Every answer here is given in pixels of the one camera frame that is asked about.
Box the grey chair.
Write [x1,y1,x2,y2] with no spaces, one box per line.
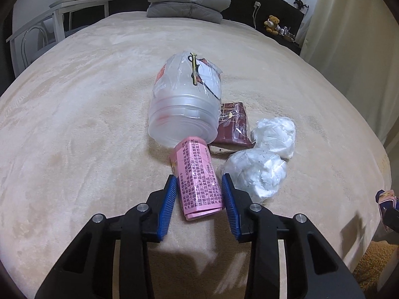
[19,15,82,66]

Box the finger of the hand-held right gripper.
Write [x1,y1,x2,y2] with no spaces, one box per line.
[382,205,399,234]

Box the bed with beige blanket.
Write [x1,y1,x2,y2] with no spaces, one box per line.
[0,9,392,299]

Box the maroon packet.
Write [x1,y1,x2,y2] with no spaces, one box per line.
[212,101,254,147]

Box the group of small bottles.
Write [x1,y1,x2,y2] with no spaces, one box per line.
[278,25,297,42]

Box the white plastic bundle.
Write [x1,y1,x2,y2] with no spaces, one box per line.
[251,116,296,159]
[217,148,288,204]

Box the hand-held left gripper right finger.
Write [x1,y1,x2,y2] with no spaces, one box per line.
[221,173,365,299]

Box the brown teddy bear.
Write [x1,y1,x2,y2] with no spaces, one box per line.
[264,14,280,35]

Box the person's right fuzzy brown leg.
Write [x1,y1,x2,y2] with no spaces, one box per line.
[354,238,399,290]

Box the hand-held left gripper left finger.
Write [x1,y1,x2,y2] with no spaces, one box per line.
[34,174,178,299]

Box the clear plastic container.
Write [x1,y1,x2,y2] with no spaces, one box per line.
[148,50,222,148]

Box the white desk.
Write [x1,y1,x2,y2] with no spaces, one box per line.
[6,0,113,80]

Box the blue pink snack packet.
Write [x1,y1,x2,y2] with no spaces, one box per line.
[376,189,399,208]

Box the cream curtain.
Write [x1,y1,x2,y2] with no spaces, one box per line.
[299,0,399,150]

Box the white charger with cable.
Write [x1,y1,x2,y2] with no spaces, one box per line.
[252,1,262,30]

